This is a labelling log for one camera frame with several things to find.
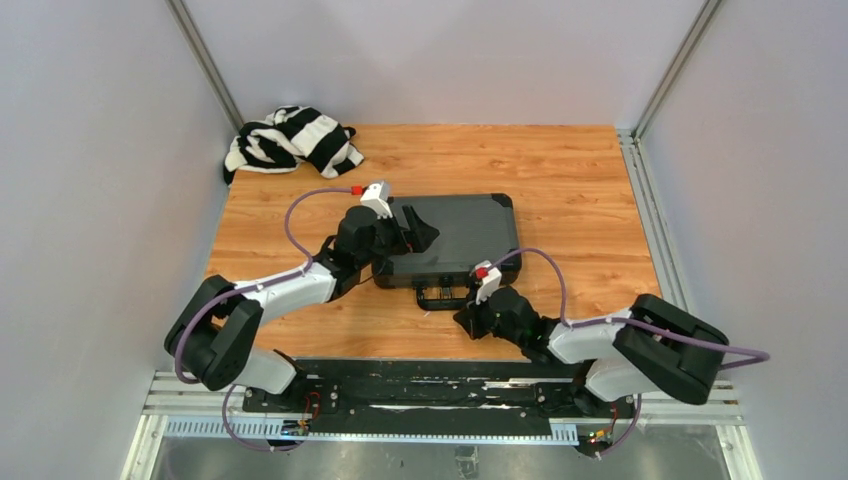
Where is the left aluminium corner post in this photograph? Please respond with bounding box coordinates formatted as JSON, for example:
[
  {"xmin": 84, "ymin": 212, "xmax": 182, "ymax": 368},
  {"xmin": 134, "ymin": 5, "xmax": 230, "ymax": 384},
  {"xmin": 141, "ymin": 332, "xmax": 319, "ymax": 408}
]
[{"xmin": 165, "ymin": 0, "xmax": 244, "ymax": 130}]

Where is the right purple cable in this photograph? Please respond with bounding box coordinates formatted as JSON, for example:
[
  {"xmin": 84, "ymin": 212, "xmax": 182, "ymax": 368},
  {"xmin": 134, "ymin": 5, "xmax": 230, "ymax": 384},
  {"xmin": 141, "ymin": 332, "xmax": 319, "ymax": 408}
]
[{"xmin": 486, "ymin": 247, "xmax": 772, "ymax": 460}]

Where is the black poker set case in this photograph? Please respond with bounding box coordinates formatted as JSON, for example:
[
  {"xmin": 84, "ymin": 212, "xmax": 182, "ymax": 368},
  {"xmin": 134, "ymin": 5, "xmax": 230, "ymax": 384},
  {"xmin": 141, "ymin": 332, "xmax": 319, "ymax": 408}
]
[{"xmin": 372, "ymin": 193, "xmax": 519, "ymax": 311}]

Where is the aluminium corner post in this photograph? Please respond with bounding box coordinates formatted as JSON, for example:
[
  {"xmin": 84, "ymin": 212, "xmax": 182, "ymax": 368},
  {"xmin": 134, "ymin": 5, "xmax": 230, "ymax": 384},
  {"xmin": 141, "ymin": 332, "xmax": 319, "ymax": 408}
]
[
  {"xmin": 631, "ymin": 0, "xmax": 723, "ymax": 141},
  {"xmin": 165, "ymin": 0, "xmax": 244, "ymax": 130}
]

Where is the aluminium frame rail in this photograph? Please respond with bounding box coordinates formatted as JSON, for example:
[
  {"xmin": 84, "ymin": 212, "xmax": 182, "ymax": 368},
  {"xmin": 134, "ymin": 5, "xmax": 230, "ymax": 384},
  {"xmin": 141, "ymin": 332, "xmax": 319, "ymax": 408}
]
[{"xmin": 616, "ymin": 129, "xmax": 691, "ymax": 310}]

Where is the black white striped cloth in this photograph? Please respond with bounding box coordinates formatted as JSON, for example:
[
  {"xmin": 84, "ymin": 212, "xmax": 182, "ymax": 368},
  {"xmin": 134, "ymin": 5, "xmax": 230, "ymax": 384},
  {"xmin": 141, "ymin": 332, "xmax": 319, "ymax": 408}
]
[{"xmin": 222, "ymin": 105, "xmax": 365, "ymax": 185}]

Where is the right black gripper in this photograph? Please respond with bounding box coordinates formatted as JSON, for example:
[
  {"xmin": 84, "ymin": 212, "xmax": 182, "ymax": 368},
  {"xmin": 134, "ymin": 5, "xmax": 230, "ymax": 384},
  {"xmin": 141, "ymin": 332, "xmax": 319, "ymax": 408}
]
[{"xmin": 455, "ymin": 286, "xmax": 525, "ymax": 348}]

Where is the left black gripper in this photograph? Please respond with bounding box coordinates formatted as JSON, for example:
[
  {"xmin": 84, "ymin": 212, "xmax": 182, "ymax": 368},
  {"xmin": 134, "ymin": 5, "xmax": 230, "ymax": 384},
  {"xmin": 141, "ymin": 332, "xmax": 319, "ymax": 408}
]
[{"xmin": 356, "ymin": 206, "xmax": 437, "ymax": 270}]

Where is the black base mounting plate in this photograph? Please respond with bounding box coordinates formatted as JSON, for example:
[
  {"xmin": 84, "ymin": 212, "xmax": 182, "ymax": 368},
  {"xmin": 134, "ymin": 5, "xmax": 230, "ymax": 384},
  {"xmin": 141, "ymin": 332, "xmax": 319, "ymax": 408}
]
[{"xmin": 242, "ymin": 359, "xmax": 635, "ymax": 438}]

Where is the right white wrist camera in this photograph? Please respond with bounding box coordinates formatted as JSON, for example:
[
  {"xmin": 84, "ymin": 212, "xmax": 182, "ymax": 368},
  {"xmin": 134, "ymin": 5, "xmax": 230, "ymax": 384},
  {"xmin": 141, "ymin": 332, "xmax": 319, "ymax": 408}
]
[{"xmin": 472, "ymin": 261, "xmax": 502, "ymax": 305}]

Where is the right aluminium corner post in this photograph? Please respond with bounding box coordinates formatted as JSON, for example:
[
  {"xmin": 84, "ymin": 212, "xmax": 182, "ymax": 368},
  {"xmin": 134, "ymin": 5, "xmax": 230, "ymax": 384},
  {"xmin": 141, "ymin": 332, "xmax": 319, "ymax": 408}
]
[{"xmin": 631, "ymin": 0, "xmax": 723, "ymax": 141}]

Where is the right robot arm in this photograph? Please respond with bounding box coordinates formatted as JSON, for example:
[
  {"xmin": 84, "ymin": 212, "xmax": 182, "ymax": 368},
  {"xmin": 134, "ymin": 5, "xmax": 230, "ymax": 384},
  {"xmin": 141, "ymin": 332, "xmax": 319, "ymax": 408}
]
[{"xmin": 453, "ymin": 287, "xmax": 730, "ymax": 417}]

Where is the purple cable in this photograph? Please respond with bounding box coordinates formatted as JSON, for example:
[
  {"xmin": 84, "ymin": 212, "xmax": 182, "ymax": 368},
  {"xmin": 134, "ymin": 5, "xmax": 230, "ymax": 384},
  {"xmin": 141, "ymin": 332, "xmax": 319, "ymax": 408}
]
[
  {"xmin": 486, "ymin": 247, "xmax": 772, "ymax": 460},
  {"xmin": 173, "ymin": 187, "xmax": 356, "ymax": 454}
]

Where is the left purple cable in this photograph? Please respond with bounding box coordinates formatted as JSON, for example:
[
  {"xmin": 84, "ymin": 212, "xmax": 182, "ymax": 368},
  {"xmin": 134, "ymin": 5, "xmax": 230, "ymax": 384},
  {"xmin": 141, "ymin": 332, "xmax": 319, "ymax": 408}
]
[{"xmin": 173, "ymin": 187, "xmax": 356, "ymax": 454}]

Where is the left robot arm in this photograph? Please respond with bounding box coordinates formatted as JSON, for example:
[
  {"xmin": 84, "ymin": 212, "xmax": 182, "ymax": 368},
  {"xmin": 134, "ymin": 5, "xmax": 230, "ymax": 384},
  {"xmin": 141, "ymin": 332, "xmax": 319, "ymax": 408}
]
[{"xmin": 164, "ymin": 206, "xmax": 440, "ymax": 413}]

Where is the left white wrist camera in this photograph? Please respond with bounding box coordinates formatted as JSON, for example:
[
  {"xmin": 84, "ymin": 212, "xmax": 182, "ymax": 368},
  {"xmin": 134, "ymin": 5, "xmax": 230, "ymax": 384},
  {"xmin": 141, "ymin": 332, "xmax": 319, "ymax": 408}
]
[{"xmin": 351, "ymin": 180, "xmax": 393, "ymax": 219}]

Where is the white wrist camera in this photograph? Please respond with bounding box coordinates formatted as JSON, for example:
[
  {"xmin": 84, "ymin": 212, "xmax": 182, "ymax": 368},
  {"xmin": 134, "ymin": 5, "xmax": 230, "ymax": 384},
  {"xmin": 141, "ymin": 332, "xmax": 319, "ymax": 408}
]
[
  {"xmin": 351, "ymin": 180, "xmax": 393, "ymax": 219},
  {"xmin": 472, "ymin": 261, "xmax": 502, "ymax": 305}
]

